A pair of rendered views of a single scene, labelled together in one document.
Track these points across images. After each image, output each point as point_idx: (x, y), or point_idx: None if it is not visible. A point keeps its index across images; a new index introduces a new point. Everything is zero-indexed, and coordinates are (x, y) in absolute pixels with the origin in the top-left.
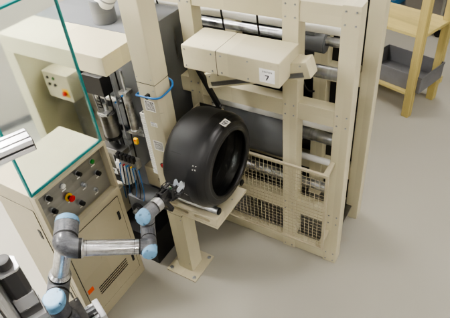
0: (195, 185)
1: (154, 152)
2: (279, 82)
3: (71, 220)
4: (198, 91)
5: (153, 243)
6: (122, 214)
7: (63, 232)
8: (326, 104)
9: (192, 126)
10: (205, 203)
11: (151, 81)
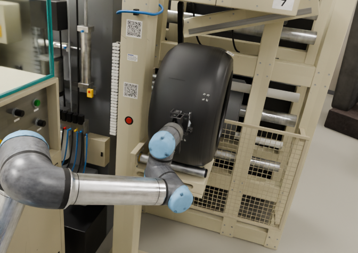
0: (204, 121)
1: (120, 101)
2: (298, 7)
3: (40, 141)
4: (154, 56)
5: (185, 185)
6: None
7: (31, 154)
8: (302, 63)
9: (195, 51)
10: (205, 153)
11: None
